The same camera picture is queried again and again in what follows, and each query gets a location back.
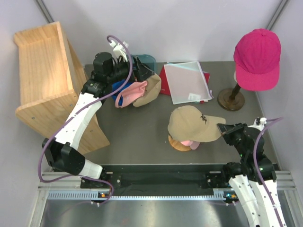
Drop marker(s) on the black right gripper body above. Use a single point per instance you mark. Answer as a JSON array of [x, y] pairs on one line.
[[233, 135]]

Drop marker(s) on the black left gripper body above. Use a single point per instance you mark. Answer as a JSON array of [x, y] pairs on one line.
[[137, 73]]

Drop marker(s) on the salmon pink baseball cap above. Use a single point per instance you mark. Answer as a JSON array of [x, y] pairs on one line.
[[130, 94]]

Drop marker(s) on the light pink baseball cap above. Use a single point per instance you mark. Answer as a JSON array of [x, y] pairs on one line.
[[193, 145]]

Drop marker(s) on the beige baseball cap with logo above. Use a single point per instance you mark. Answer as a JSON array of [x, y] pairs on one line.
[[188, 123]]

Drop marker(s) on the magenta baseball cap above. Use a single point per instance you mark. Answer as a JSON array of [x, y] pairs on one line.
[[257, 60]]

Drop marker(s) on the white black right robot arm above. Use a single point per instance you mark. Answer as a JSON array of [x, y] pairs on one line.
[[253, 179]]

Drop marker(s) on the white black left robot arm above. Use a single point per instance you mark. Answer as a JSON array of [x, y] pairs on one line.
[[129, 83]]

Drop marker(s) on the teal plastic container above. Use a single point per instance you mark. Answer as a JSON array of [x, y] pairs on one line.
[[149, 60]]

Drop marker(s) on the tan baseball cap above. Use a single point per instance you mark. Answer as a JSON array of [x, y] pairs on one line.
[[152, 91]]

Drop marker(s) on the red booklet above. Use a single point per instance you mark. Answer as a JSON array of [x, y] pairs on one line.
[[164, 82]]

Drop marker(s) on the cream mannequin head stand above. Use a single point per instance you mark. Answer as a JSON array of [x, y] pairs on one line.
[[231, 99]]

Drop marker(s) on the translucent zip document pouch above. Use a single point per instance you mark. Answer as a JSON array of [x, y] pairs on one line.
[[187, 83]]

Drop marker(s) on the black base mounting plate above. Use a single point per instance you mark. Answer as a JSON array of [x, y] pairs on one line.
[[202, 175]]

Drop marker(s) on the round wooden hat stand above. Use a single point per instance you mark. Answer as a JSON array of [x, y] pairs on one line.
[[178, 145]]

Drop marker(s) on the wooden shelf box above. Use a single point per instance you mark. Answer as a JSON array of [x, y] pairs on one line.
[[51, 77]]

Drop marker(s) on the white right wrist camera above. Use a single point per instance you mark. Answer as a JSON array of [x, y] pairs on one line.
[[260, 123]]

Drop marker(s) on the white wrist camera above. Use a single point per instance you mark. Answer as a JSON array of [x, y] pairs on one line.
[[260, 123], [118, 50]]

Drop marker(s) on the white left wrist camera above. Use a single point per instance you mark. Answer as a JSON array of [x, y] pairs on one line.
[[118, 50]]

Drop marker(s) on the grey slotted cable duct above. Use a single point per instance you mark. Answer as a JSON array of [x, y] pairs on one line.
[[97, 196]]

